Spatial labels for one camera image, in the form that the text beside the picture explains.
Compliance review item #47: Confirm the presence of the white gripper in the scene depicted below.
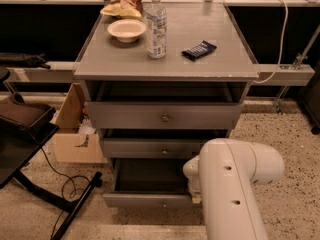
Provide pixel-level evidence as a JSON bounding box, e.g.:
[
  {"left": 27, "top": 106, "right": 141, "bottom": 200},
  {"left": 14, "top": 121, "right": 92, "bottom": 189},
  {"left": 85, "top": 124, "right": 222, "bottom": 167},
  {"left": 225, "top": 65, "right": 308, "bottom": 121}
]
[{"left": 183, "top": 156, "right": 202, "bottom": 204}]

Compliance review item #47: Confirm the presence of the grey bottom drawer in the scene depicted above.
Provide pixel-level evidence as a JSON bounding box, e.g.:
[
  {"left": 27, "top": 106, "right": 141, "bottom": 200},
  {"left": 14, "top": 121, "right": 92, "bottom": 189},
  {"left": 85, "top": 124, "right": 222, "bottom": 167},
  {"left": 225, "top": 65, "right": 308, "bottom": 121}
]
[{"left": 103, "top": 158, "right": 197, "bottom": 209}]

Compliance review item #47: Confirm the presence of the grey drawer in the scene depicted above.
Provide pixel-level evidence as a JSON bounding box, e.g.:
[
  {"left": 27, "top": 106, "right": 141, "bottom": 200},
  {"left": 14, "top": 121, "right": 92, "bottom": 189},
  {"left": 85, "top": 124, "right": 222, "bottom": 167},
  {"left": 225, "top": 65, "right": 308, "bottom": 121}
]
[
  {"left": 103, "top": 158, "right": 197, "bottom": 209},
  {"left": 86, "top": 102, "right": 243, "bottom": 130},
  {"left": 100, "top": 138, "right": 207, "bottom": 159}
]

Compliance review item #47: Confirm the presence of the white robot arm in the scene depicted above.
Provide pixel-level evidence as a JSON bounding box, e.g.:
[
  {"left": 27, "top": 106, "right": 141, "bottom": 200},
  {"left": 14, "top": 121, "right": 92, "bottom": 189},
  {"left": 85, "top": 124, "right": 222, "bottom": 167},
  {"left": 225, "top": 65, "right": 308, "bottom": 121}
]
[{"left": 183, "top": 138, "right": 285, "bottom": 240}]

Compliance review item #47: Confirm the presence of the grey drawer cabinet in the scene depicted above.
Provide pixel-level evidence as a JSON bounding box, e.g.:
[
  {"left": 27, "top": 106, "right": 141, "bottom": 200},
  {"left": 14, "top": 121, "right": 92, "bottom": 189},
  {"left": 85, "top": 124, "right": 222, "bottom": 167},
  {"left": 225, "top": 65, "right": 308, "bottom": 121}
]
[{"left": 73, "top": 1, "right": 260, "bottom": 185}]

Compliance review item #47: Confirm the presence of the grey middle drawer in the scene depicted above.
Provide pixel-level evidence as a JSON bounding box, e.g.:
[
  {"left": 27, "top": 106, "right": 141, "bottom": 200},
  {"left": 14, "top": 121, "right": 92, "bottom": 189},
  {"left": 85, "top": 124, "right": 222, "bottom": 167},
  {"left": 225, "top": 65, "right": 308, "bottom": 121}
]
[{"left": 100, "top": 138, "right": 207, "bottom": 159}]

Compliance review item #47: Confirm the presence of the grey top drawer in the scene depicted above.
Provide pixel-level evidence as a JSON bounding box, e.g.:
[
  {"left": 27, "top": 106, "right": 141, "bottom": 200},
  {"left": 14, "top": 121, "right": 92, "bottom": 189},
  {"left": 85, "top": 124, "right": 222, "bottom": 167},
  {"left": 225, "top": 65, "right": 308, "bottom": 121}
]
[{"left": 86, "top": 102, "right": 243, "bottom": 130}]

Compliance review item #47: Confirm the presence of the cardboard box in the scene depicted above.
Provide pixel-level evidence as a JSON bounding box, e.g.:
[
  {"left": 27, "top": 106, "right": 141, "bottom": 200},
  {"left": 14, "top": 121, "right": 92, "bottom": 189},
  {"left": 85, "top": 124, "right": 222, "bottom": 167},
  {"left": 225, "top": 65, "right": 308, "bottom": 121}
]
[{"left": 52, "top": 83, "right": 107, "bottom": 163}]

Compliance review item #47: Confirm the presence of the dark blue snack packet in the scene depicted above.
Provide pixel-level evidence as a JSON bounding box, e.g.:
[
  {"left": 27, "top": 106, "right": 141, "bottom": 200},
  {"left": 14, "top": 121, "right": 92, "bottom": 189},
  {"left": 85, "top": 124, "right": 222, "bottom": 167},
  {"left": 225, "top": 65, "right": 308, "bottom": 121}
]
[{"left": 182, "top": 40, "right": 217, "bottom": 62}]

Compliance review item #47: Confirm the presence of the white bowl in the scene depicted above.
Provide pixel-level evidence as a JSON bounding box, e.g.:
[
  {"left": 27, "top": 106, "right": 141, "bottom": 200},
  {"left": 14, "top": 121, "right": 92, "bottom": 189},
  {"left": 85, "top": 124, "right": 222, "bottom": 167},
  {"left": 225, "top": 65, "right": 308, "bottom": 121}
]
[{"left": 107, "top": 19, "right": 146, "bottom": 43}]

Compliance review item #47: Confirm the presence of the black stand with tray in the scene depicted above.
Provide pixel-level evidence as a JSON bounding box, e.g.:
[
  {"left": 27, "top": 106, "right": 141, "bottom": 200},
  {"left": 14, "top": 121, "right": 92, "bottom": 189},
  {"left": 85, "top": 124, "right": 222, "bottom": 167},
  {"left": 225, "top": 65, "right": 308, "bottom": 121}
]
[{"left": 0, "top": 66, "right": 104, "bottom": 240}]

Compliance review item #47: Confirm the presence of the clear plastic water bottle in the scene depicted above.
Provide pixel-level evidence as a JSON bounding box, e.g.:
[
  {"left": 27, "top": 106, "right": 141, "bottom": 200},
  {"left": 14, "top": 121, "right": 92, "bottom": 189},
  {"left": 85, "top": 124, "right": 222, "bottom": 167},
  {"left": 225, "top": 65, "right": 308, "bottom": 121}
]
[{"left": 145, "top": 0, "right": 167, "bottom": 59}]

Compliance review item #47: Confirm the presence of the yellow chip bag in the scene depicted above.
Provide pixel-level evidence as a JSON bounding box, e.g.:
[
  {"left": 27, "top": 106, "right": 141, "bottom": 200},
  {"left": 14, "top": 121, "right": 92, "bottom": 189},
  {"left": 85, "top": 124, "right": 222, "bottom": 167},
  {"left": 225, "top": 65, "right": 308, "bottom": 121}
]
[{"left": 100, "top": 3, "right": 142, "bottom": 20}]

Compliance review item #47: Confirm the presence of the black floor cable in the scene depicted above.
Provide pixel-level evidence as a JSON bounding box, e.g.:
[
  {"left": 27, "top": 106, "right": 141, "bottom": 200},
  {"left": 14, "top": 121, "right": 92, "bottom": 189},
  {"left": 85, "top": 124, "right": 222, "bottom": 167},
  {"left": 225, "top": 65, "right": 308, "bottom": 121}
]
[{"left": 39, "top": 146, "right": 92, "bottom": 239}]

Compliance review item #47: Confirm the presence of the aluminium frame rail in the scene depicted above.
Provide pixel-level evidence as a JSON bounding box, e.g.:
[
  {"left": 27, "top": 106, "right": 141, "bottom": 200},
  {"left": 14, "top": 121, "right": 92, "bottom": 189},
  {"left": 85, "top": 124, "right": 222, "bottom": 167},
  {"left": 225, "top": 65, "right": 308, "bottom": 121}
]
[{"left": 254, "top": 64, "right": 315, "bottom": 86}]

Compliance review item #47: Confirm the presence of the white hanging cable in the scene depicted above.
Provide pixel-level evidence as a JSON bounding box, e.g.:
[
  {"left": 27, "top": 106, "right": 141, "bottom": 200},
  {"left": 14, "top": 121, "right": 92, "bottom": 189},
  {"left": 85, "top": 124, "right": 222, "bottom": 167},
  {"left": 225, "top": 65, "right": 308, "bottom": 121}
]
[{"left": 252, "top": 0, "right": 289, "bottom": 85}]

